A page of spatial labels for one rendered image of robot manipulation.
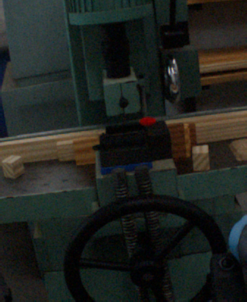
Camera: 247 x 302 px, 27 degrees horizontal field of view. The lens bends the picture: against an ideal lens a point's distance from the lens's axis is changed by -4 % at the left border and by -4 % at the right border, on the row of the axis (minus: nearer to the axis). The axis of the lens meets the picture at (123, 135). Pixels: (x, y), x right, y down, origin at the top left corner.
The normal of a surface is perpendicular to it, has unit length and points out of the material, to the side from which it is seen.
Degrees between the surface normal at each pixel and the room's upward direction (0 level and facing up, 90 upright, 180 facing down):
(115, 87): 90
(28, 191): 0
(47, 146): 90
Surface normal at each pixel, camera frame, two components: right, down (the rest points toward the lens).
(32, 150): 0.06, 0.33
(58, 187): -0.11, -0.94
